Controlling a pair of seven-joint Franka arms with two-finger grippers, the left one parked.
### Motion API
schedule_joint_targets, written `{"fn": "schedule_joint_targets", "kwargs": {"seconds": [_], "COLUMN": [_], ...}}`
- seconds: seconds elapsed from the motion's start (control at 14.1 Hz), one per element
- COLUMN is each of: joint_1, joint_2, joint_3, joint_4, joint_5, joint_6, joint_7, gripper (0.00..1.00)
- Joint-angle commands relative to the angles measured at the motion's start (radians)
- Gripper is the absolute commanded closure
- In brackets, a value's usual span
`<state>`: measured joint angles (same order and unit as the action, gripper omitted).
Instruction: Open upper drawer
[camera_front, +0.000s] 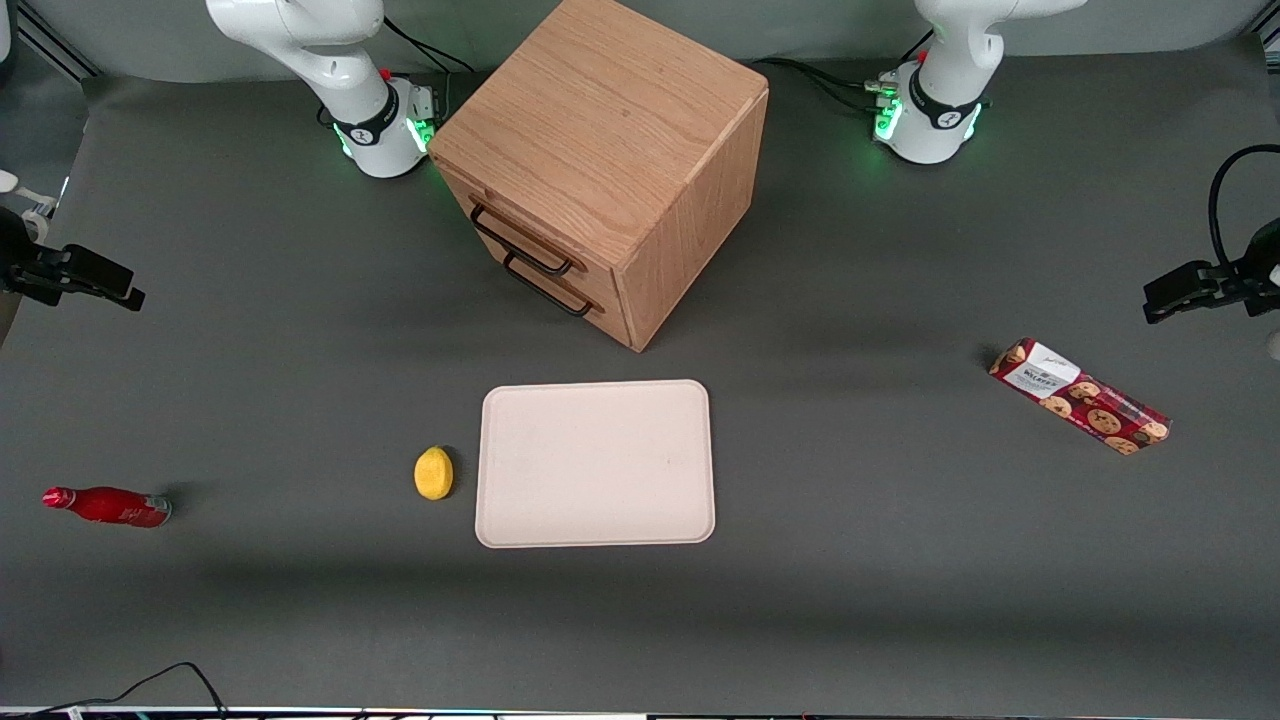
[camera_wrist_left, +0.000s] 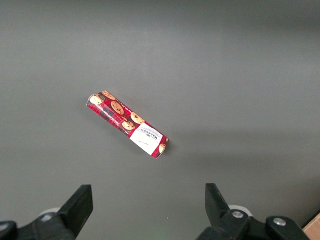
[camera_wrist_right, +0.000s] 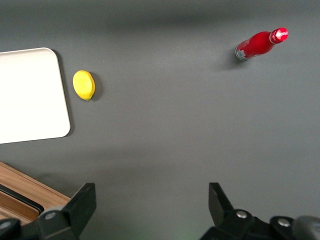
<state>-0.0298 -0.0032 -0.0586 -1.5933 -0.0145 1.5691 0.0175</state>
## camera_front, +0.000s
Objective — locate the red bottle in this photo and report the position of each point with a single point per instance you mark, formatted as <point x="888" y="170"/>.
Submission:
<point x="110" y="506"/>

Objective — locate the wooden drawer cabinet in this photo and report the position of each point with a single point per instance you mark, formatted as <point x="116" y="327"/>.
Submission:
<point x="458" y="183"/>
<point x="620" y="120"/>

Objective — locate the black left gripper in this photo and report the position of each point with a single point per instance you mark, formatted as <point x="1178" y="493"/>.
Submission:
<point x="1252" y="272"/>

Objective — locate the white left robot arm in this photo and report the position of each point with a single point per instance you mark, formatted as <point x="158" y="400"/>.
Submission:
<point x="935" y="120"/>

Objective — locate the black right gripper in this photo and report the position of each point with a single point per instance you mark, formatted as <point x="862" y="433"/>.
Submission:
<point x="18" y="262"/>

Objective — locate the beige rectangular tray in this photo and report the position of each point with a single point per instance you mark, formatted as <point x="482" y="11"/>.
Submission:
<point x="595" y="465"/>

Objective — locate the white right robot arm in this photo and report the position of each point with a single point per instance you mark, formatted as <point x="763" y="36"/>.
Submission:
<point x="370" y="130"/>

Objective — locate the aluminium frame rail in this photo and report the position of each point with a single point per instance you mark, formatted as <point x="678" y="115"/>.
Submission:
<point x="55" y="45"/>

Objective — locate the yellow lemon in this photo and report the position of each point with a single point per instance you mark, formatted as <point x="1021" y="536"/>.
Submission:
<point x="433" y="473"/>

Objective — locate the red cookie box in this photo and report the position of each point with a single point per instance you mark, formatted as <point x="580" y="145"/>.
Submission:
<point x="1080" y="397"/>

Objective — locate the wooden drawer with plain front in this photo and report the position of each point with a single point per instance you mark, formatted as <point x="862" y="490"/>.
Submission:
<point x="610" y="320"/>

